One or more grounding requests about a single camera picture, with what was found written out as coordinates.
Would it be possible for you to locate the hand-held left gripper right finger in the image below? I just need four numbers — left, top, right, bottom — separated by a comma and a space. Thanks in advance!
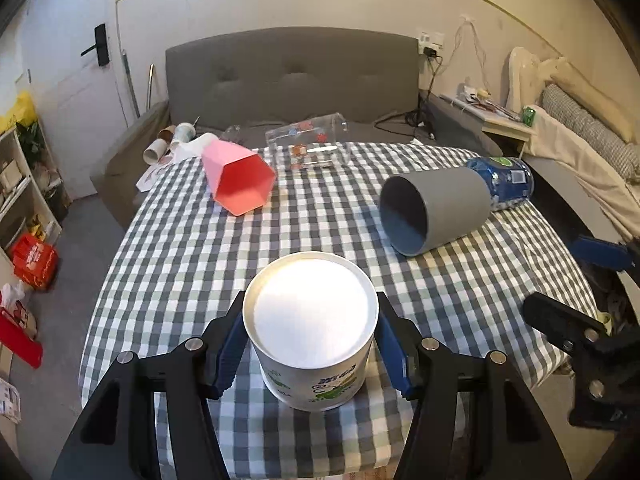
376, 291, 573, 480

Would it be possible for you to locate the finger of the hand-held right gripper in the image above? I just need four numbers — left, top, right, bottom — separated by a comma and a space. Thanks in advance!
522, 291, 609, 357
572, 236, 640, 273

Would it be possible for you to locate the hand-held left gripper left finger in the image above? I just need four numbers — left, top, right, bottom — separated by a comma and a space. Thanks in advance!
50, 291, 248, 480

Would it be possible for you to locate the white green-print paper cup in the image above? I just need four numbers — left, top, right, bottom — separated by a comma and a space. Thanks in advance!
242, 252, 379, 412

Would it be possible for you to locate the blue printed cup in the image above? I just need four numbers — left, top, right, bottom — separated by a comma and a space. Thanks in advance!
466, 156, 535, 211

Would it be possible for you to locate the grey cup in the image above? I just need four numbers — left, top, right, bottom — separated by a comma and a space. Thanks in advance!
379, 166, 493, 257

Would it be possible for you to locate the pink hexagonal cup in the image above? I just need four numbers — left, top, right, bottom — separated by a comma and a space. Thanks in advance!
201, 141, 277, 217

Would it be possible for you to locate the white paper cup with straw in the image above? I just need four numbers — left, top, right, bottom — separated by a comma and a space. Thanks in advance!
172, 116, 201, 147

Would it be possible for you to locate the clear red-print glass cup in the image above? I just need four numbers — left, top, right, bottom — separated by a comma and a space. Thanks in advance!
265, 112, 351, 171

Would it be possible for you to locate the beige blanket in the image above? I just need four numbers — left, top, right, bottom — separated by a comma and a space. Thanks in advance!
529, 107, 640, 242

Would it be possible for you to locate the grey checked pillow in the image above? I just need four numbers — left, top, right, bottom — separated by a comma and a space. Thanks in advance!
542, 84, 640, 184

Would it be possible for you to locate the checked tablecloth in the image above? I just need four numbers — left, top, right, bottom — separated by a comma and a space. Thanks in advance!
80, 141, 601, 480

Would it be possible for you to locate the white nightstand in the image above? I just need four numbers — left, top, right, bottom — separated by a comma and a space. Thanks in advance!
440, 92, 537, 157

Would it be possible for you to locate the cream cushion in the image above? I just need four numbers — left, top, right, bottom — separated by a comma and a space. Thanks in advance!
507, 47, 586, 113

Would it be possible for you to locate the white paper bag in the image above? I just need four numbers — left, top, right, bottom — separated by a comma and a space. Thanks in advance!
136, 132, 219, 192

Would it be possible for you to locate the red bag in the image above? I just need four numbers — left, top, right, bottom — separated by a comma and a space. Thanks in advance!
0, 305, 44, 370

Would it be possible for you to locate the red box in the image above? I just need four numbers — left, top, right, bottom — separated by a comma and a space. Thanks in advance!
11, 232, 60, 292

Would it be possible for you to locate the white shelf unit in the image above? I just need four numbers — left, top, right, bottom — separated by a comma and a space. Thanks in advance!
0, 120, 65, 261

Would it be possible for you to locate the thin stick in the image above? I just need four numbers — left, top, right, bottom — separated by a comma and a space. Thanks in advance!
121, 50, 141, 119

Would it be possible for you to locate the grey sofa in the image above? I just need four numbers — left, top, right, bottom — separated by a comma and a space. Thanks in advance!
90, 27, 503, 231

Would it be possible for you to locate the yellow bag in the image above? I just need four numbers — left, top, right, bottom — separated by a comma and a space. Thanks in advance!
0, 91, 37, 129

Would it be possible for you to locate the black cable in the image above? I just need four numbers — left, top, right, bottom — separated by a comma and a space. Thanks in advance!
375, 52, 446, 140

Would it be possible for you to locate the white cable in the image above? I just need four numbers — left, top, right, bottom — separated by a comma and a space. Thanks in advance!
449, 15, 496, 92

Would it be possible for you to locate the white wall socket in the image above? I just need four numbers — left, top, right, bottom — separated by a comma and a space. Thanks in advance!
417, 32, 446, 59

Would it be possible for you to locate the black door handle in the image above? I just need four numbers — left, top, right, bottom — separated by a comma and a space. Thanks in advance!
81, 24, 110, 67

